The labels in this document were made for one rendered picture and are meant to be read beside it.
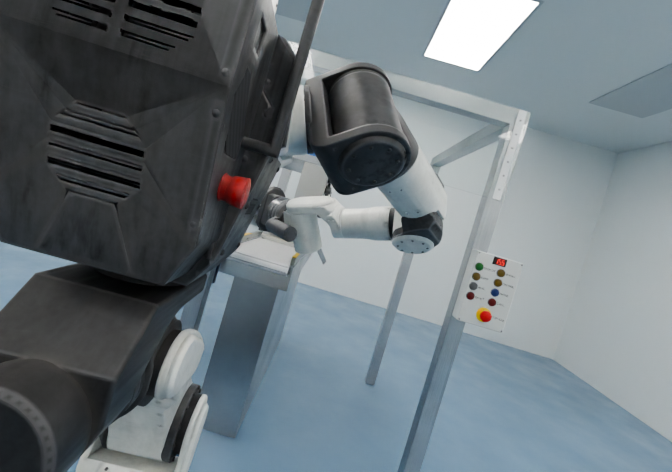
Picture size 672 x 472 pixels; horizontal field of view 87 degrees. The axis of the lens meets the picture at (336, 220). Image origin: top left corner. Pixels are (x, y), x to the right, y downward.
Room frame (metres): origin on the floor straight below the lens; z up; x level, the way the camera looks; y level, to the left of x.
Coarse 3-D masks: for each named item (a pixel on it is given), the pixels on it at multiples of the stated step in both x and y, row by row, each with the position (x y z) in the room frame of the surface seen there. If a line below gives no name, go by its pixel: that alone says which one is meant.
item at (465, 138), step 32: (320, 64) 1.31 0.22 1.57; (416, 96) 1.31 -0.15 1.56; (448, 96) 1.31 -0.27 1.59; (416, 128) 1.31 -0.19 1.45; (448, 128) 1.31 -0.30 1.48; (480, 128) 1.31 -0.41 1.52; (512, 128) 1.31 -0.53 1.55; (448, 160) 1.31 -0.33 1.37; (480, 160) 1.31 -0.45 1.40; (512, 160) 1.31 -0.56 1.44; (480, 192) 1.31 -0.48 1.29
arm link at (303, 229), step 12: (276, 216) 0.83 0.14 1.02; (288, 216) 0.79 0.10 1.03; (300, 216) 0.77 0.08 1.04; (312, 216) 0.78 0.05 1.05; (276, 228) 0.78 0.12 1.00; (288, 228) 0.76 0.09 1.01; (300, 228) 0.78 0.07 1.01; (312, 228) 0.79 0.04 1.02; (288, 240) 0.76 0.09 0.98; (300, 240) 0.79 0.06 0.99; (312, 240) 0.80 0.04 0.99; (300, 252) 0.80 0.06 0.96; (312, 252) 0.80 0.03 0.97
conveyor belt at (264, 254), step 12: (252, 240) 1.77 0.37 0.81; (264, 240) 1.90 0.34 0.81; (240, 252) 1.40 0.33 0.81; (252, 252) 1.44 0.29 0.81; (264, 252) 1.53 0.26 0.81; (276, 252) 1.62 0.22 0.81; (288, 252) 1.73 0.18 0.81; (252, 264) 1.40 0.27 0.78; (264, 264) 1.39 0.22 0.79; (276, 264) 1.40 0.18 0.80; (288, 264) 1.42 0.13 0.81
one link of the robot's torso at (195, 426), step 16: (192, 416) 0.68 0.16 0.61; (192, 432) 0.68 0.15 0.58; (96, 448) 0.68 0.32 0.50; (192, 448) 0.68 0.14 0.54; (80, 464) 0.64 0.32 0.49; (96, 464) 0.65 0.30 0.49; (112, 464) 0.65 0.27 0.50; (128, 464) 0.66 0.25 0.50; (144, 464) 0.68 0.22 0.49; (160, 464) 0.69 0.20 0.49; (176, 464) 0.71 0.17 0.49
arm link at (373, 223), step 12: (348, 216) 0.74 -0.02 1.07; (360, 216) 0.73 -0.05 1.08; (372, 216) 0.72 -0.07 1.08; (384, 216) 0.71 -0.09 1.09; (396, 216) 0.68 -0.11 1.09; (348, 228) 0.74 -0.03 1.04; (360, 228) 0.73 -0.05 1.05; (372, 228) 0.72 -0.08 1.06; (384, 228) 0.71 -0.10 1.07; (396, 228) 0.66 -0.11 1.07; (384, 240) 0.74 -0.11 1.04
